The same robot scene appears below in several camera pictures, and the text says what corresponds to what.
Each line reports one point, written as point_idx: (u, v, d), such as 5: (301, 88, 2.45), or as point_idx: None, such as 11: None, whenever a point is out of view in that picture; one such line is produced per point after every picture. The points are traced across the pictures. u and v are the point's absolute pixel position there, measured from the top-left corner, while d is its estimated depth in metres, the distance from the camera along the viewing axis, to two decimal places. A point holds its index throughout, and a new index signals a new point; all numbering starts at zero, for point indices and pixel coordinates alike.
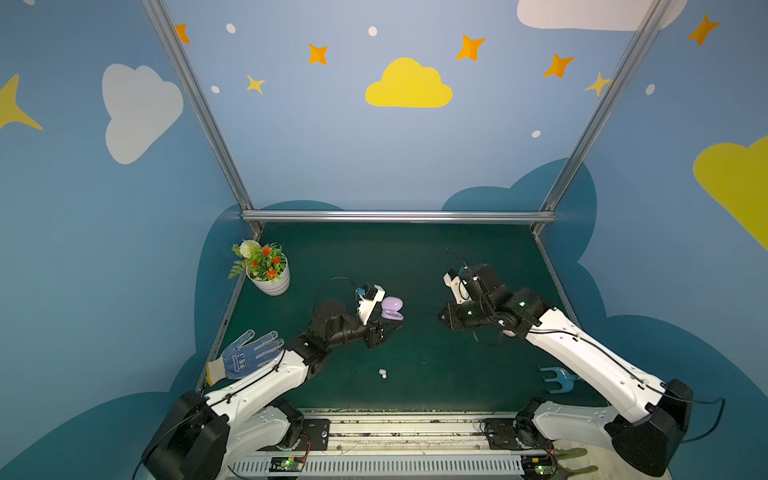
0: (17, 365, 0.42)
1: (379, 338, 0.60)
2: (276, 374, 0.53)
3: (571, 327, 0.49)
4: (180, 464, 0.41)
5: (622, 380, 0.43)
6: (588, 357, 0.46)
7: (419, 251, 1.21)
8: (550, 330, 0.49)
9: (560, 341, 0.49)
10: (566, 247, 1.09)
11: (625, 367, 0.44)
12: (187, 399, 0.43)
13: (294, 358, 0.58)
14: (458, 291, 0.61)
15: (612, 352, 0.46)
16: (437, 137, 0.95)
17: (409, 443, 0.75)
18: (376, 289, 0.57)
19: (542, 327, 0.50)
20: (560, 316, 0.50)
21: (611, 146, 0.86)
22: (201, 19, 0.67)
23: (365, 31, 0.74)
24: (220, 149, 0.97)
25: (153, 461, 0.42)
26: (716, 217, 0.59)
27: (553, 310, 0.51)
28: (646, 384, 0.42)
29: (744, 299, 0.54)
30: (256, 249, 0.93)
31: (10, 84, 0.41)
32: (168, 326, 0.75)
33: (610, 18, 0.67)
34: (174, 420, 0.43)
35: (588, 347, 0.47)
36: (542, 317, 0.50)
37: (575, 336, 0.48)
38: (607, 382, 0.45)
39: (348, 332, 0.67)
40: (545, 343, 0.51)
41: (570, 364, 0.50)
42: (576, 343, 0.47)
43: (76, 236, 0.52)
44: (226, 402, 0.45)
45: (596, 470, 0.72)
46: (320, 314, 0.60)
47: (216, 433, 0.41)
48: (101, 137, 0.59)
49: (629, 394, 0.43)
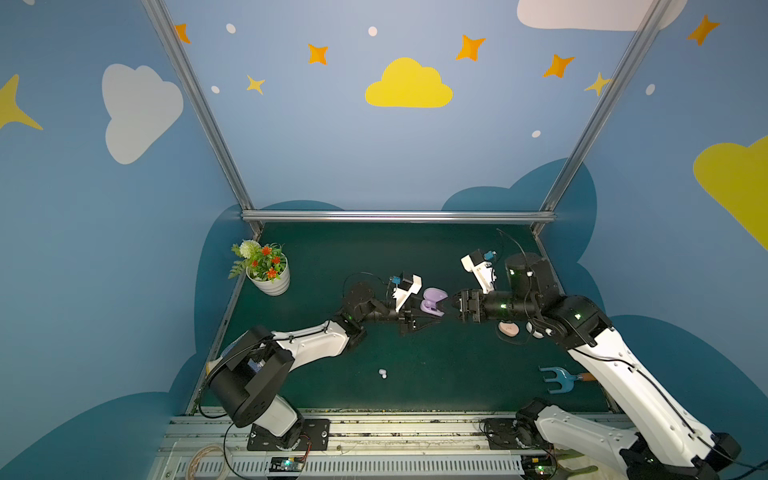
0: (18, 363, 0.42)
1: (409, 327, 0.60)
2: (325, 335, 0.59)
3: (627, 354, 0.43)
4: (235, 391, 0.45)
5: (672, 426, 0.39)
6: (638, 393, 0.42)
7: (419, 251, 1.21)
8: (604, 356, 0.43)
9: (611, 369, 0.44)
10: (566, 247, 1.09)
11: (676, 408, 0.40)
12: (256, 332, 0.48)
13: (337, 327, 0.64)
14: (483, 279, 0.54)
15: (663, 389, 0.41)
16: (436, 137, 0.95)
17: (409, 443, 0.75)
18: (411, 281, 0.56)
19: (597, 351, 0.44)
20: (619, 338, 0.44)
21: (611, 146, 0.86)
22: (202, 20, 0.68)
23: (364, 31, 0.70)
24: (220, 149, 0.97)
25: (215, 386, 0.46)
26: (716, 217, 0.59)
27: (611, 330, 0.45)
28: (697, 434, 0.39)
29: (744, 299, 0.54)
30: (257, 249, 0.93)
31: (10, 85, 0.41)
32: (169, 327, 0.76)
33: (610, 18, 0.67)
34: (242, 347, 0.48)
35: (642, 379, 0.42)
36: (597, 339, 0.44)
37: (633, 368, 0.42)
38: (653, 424, 0.42)
39: (379, 313, 0.68)
40: (591, 365, 0.46)
41: (610, 390, 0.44)
42: (629, 375, 0.42)
43: (78, 236, 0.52)
44: (289, 342, 0.51)
45: (596, 470, 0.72)
46: (349, 302, 0.62)
47: (282, 363, 0.45)
48: (101, 138, 0.59)
49: (677, 442, 0.39)
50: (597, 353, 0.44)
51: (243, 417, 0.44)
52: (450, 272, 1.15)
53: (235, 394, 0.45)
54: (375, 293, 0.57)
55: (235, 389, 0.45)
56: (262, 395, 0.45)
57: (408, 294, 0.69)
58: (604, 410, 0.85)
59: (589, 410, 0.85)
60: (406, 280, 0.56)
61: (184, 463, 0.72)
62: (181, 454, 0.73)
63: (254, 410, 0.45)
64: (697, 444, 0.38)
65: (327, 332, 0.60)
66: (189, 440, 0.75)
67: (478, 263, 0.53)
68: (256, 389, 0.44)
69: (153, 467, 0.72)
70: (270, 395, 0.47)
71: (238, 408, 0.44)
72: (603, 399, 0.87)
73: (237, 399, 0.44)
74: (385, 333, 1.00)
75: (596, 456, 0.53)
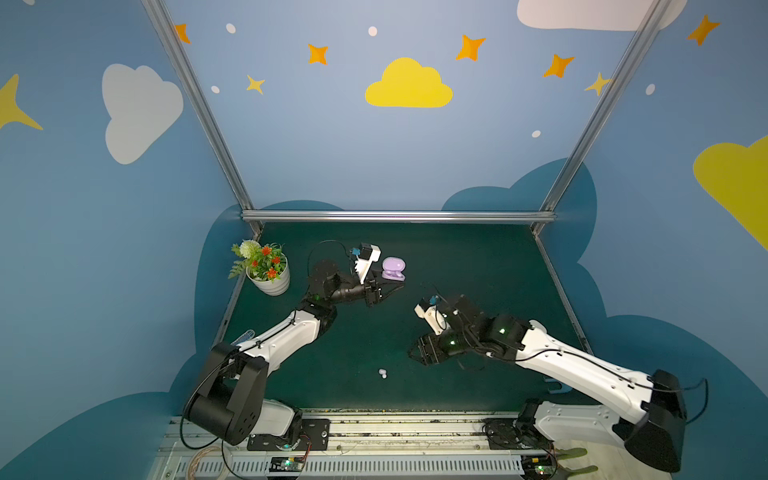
0: (17, 364, 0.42)
1: (376, 297, 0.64)
2: (294, 326, 0.57)
3: (553, 342, 0.51)
4: (218, 411, 0.43)
5: (612, 385, 0.44)
6: (575, 369, 0.47)
7: (419, 251, 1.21)
8: (535, 352, 0.50)
9: (545, 359, 0.50)
10: (566, 247, 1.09)
11: (613, 370, 0.45)
12: (220, 350, 0.46)
13: (305, 314, 0.63)
14: (434, 321, 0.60)
15: (598, 360, 0.47)
16: (436, 136, 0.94)
17: (409, 443, 0.75)
18: (371, 249, 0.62)
19: (527, 350, 0.51)
20: (541, 333, 0.52)
21: (611, 147, 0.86)
22: (201, 20, 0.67)
23: (364, 30, 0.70)
24: (220, 149, 0.97)
25: (196, 415, 0.43)
26: (716, 217, 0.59)
27: (532, 329, 0.53)
28: (635, 382, 0.44)
29: (744, 298, 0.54)
30: (257, 249, 0.93)
31: (10, 85, 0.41)
32: (169, 326, 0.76)
33: (610, 16, 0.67)
34: (210, 369, 0.45)
35: (576, 359, 0.48)
36: (526, 341, 0.52)
37: (560, 351, 0.49)
38: (600, 389, 0.46)
39: (345, 290, 0.69)
40: (534, 365, 0.52)
41: (564, 379, 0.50)
42: (561, 358, 0.49)
43: (77, 235, 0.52)
44: (258, 347, 0.49)
45: (596, 470, 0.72)
46: (315, 279, 0.62)
47: (257, 370, 0.44)
48: (101, 138, 0.59)
49: (627, 397, 0.43)
50: (528, 354, 0.51)
51: (236, 433, 0.43)
52: (450, 271, 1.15)
53: (220, 413, 0.43)
54: (339, 266, 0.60)
55: (218, 409, 0.44)
56: (249, 407, 0.44)
57: (369, 262, 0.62)
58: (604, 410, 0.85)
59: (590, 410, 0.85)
60: (366, 249, 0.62)
61: (184, 463, 0.72)
62: (180, 454, 0.73)
63: (245, 422, 0.44)
64: (638, 391, 0.43)
65: (295, 324, 0.58)
66: (189, 440, 0.75)
67: (426, 308, 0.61)
68: (240, 403, 0.43)
69: (153, 467, 0.72)
70: (257, 404, 0.46)
71: (228, 426, 0.42)
72: None
73: (224, 417, 0.43)
74: (385, 333, 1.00)
75: (592, 435, 0.55)
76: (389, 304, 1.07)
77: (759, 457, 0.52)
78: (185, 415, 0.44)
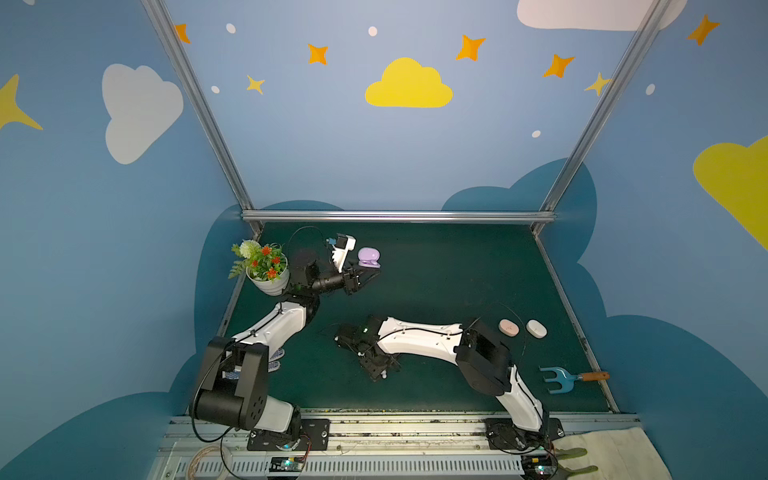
0: (17, 364, 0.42)
1: (354, 283, 0.75)
2: (282, 314, 0.59)
3: (400, 325, 0.61)
4: (227, 402, 0.44)
5: (436, 342, 0.55)
6: (413, 341, 0.57)
7: (418, 251, 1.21)
8: (386, 337, 0.60)
9: (395, 340, 0.59)
10: (566, 248, 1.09)
11: (435, 328, 0.57)
12: (215, 344, 0.46)
13: (290, 303, 0.65)
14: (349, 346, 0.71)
15: (428, 325, 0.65)
16: (437, 135, 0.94)
17: (409, 443, 0.75)
18: (346, 240, 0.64)
19: (383, 338, 0.61)
20: (392, 321, 0.63)
21: (611, 146, 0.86)
22: (201, 20, 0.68)
23: (364, 31, 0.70)
24: (220, 149, 0.97)
25: (206, 411, 0.44)
26: (716, 217, 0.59)
27: (387, 319, 0.64)
28: (448, 333, 0.55)
29: (746, 298, 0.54)
30: (257, 249, 0.93)
31: (10, 84, 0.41)
32: (168, 327, 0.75)
33: (610, 16, 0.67)
34: (210, 364, 0.45)
35: (414, 331, 0.58)
36: (382, 330, 0.62)
37: (404, 330, 0.60)
38: (432, 350, 0.56)
39: (324, 282, 0.72)
40: (388, 346, 0.61)
41: (411, 350, 0.60)
42: (405, 336, 0.59)
43: (77, 235, 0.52)
44: (253, 336, 0.50)
45: (596, 470, 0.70)
46: (295, 271, 0.64)
47: (257, 355, 0.45)
48: (100, 138, 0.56)
49: (447, 348, 0.53)
50: (385, 341, 0.60)
51: (249, 418, 0.44)
52: (449, 271, 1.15)
53: (230, 404, 0.44)
54: (316, 255, 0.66)
55: (227, 399, 0.44)
56: (257, 390, 0.45)
57: (345, 251, 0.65)
58: (604, 410, 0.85)
59: (591, 410, 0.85)
60: (341, 239, 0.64)
61: (184, 463, 0.72)
62: (180, 454, 0.73)
63: (256, 407, 0.46)
64: (452, 340, 0.53)
65: (283, 313, 0.60)
66: (189, 440, 0.75)
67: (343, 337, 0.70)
68: (248, 389, 0.44)
69: (153, 467, 0.72)
70: (265, 388, 0.48)
71: (240, 413, 0.43)
72: (603, 399, 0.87)
73: (234, 405, 0.44)
74: None
75: (506, 405, 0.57)
76: (389, 303, 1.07)
77: (756, 456, 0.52)
78: (194, 414, 0.44)
